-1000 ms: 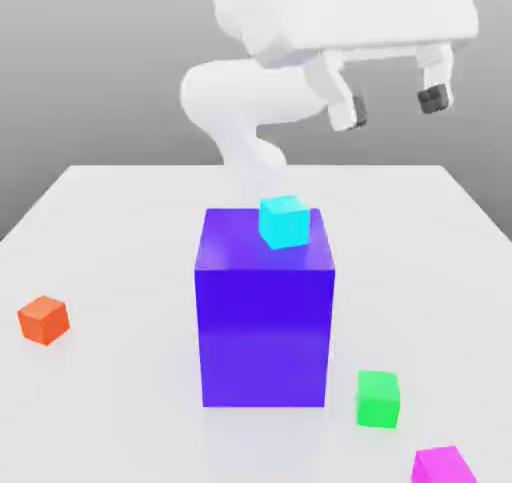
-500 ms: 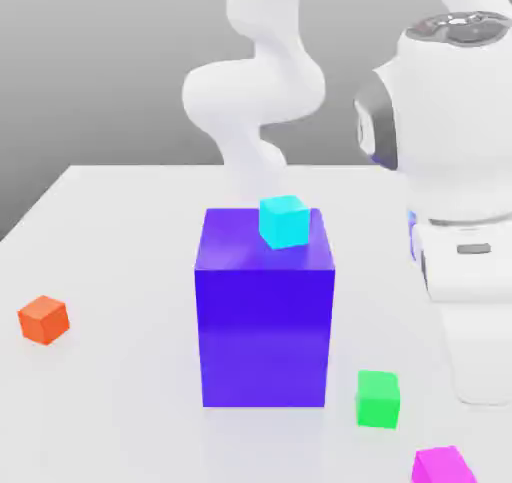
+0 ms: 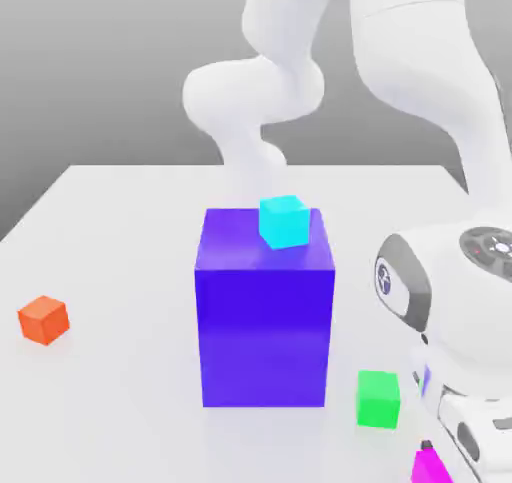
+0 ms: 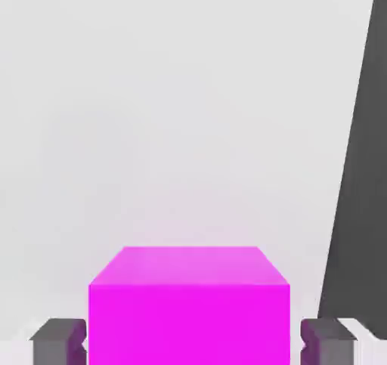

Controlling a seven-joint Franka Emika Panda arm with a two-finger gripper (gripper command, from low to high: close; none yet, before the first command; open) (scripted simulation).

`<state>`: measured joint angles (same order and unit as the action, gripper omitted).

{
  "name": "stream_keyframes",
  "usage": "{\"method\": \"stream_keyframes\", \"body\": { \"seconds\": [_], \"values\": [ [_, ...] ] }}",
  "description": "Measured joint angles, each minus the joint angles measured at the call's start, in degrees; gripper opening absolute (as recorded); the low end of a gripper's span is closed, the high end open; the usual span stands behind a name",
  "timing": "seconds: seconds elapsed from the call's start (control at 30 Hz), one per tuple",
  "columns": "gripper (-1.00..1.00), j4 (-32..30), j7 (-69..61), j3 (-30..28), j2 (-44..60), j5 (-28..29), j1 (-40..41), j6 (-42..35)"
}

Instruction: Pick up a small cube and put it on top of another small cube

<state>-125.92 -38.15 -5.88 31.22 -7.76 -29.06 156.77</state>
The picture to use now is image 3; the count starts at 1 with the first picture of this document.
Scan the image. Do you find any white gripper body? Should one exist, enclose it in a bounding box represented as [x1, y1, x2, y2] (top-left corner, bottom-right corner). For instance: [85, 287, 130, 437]
[436, 393, 512, 483]

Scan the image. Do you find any small cyan cube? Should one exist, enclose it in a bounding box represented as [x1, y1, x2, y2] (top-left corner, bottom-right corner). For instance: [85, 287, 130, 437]
[258, 194, 312, 251]

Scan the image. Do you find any small green cube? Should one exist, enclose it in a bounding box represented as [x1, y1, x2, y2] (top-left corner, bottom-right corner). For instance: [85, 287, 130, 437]
[355, 369, 402, 430]

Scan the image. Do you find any small orange cube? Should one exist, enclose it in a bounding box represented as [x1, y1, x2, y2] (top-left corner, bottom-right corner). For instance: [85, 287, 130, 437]
[16, 295, 71, 347]

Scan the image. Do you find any small magenta cube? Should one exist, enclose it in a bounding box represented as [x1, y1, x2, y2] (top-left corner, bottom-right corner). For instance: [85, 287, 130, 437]
[410, 448, 455, 483]

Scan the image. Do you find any large purple box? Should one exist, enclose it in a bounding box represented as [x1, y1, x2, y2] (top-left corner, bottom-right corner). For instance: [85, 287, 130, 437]
[193, 207, 336, 409]

